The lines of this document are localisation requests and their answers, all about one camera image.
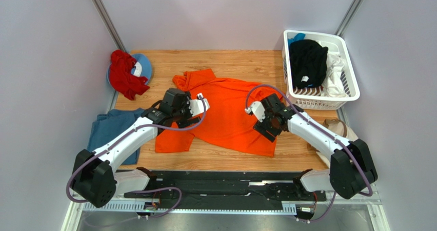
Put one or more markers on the orange t shirt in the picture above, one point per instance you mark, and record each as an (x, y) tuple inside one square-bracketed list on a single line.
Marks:
[(226, 124)]

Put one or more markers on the white laundry basket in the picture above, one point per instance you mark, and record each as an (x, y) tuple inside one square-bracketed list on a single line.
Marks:
[(305, 97)]

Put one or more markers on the teal blue garment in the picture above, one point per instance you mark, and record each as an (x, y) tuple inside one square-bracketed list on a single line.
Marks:
[(297, 37)]

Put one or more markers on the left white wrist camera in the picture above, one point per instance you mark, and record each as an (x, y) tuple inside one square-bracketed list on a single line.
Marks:
[(198, 105)]

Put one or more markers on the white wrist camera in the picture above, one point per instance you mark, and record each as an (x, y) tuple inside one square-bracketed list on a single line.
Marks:
[(257, 109), (198, 105)]

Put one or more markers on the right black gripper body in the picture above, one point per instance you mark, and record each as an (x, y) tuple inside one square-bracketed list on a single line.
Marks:
[(265, 129)]

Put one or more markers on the white t shirt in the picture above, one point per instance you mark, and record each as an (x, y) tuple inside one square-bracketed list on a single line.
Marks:
[(333, 86)]

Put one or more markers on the red t shirt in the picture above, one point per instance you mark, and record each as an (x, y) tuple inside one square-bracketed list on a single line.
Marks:
[(121, 78)]

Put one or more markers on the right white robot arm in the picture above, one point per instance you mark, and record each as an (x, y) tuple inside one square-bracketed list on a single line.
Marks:
[(351, 168)]

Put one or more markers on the folded blue t shirt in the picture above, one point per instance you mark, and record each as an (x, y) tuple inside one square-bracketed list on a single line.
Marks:
[(108, 126)]

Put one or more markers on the beige bear cap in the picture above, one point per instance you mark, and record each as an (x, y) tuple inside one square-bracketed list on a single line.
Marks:
[(340, 128)]

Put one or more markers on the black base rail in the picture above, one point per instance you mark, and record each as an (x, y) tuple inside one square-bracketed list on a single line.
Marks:
[(227, 190)]

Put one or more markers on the light blue cap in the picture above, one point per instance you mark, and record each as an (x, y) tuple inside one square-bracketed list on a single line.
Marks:
[(142, 68)]

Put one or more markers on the black t shirt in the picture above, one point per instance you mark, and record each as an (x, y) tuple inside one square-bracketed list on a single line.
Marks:
[(308, 62)]

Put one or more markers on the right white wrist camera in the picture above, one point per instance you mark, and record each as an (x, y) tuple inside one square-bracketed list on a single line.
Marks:
[(257, 109)]

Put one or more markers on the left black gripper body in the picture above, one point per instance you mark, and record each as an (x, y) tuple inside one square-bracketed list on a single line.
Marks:
[(181, 115)]

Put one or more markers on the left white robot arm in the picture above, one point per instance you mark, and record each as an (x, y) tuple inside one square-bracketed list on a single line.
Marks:
[(95, 177)]

